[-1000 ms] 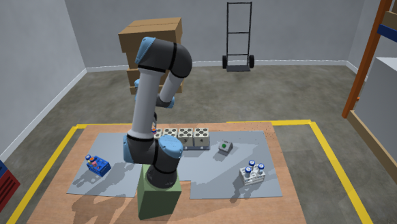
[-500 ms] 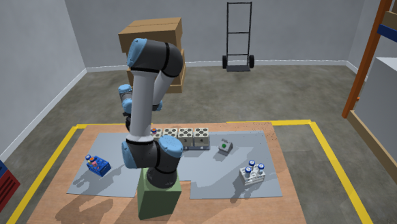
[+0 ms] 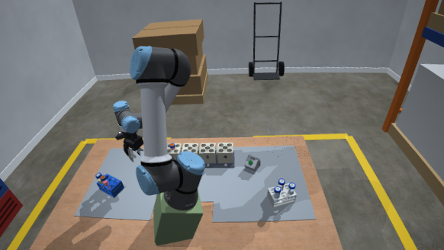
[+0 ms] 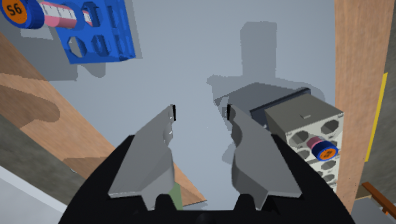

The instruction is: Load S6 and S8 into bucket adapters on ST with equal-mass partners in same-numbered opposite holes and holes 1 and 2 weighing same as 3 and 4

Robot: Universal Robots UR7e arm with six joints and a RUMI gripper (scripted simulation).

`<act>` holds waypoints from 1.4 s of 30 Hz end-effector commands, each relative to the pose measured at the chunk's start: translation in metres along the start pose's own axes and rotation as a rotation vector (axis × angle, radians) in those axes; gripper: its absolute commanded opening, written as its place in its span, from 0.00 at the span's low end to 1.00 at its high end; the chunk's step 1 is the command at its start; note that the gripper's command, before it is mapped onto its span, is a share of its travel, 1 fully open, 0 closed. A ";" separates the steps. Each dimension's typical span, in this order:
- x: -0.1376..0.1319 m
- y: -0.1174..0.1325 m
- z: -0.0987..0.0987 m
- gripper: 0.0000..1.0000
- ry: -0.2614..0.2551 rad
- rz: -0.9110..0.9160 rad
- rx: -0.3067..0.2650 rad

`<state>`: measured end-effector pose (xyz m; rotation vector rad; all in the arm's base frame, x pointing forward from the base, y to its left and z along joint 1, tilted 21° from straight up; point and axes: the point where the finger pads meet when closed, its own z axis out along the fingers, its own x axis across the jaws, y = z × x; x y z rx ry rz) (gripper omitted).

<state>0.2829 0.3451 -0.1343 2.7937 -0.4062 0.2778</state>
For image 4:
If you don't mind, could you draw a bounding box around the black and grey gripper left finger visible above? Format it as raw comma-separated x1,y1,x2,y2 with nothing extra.
58,104,176,224

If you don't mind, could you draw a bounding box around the sample tube with blue cap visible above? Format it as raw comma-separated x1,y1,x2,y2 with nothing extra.
307,136,338,161

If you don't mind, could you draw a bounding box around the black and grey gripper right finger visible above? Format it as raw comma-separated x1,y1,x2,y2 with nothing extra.
227,104,355,224

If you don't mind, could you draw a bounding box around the blue tube rack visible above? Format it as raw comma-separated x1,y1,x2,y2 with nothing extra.
46,0,136,64

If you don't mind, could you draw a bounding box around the grey flat mat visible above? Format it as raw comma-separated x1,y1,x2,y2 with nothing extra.
0,0,335,210

